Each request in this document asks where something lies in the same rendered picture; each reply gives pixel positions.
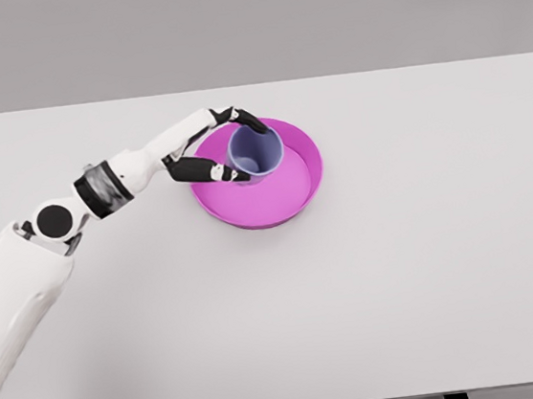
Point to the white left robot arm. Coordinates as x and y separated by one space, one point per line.
16 281

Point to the magenta round plate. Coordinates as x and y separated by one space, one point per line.
271 199

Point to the lavender plastic cup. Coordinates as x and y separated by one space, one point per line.
255 155

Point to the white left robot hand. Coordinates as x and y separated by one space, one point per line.
177 137

